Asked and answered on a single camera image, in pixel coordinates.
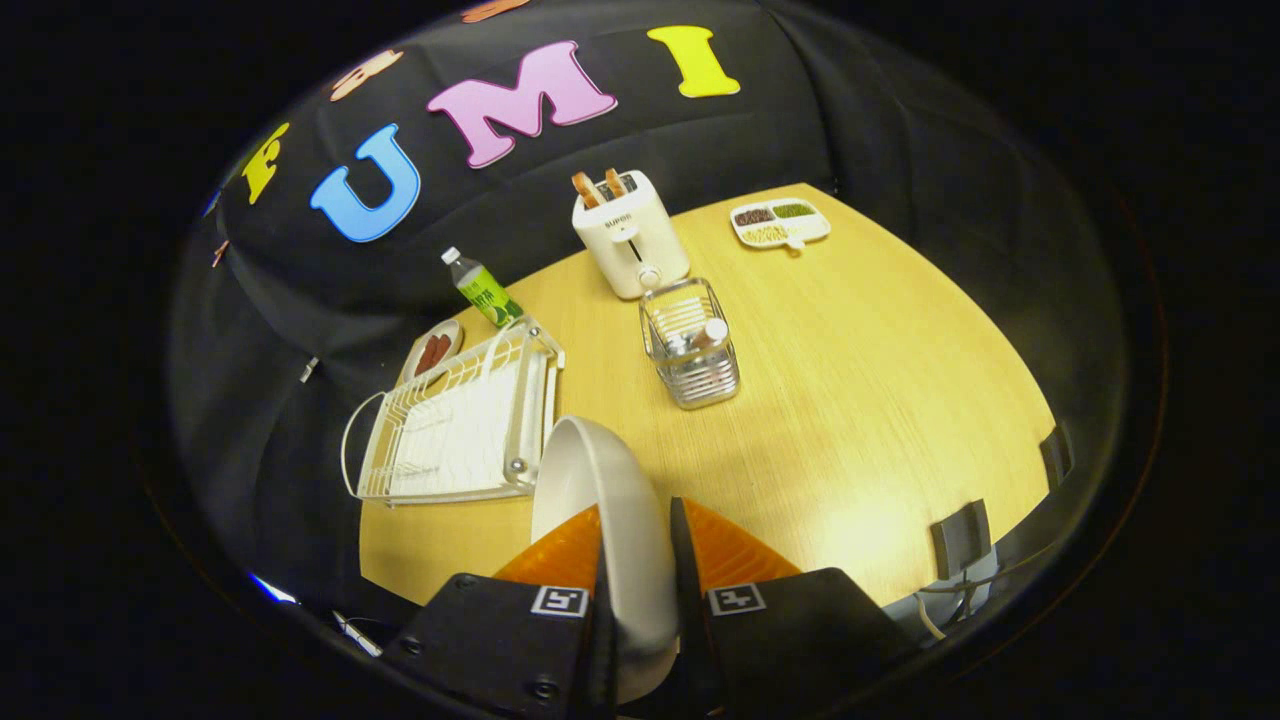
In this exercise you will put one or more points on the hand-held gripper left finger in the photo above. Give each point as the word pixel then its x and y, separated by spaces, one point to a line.
pixel 500 640

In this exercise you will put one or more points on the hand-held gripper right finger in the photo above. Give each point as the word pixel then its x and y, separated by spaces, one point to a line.
pixel 790 640

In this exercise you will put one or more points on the white round plate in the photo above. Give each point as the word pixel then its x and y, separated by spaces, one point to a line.
pixel 600 470

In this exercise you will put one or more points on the small plate with sausages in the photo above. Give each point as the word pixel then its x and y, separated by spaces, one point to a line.
pixel 432 352

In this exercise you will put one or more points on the white sectioned grain dish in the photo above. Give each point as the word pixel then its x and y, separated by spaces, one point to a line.
pixel 780 236

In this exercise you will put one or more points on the black table clamp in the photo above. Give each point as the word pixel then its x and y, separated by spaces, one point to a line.
pixel 1055 457
pixel 960 538

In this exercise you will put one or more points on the lit monitor screen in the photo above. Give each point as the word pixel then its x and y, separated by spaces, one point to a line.
pixel 272 588

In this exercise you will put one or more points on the white cloth clip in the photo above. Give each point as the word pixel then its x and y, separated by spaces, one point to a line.
pixel 310 370

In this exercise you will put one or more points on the green-label drink bottle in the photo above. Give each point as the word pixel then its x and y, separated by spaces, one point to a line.
pixel 488 295

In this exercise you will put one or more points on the white toaster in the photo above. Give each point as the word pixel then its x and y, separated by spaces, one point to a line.
pixel 630 245

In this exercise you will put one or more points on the toast slice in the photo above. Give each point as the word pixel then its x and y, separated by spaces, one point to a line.
pixel 587 190
pixel 616 182

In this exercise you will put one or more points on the pink cloth clip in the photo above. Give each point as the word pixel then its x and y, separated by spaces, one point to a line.
pixel 220 253

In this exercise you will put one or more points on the black backdrop cloth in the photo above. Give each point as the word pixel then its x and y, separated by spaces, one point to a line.
pixel 800 130

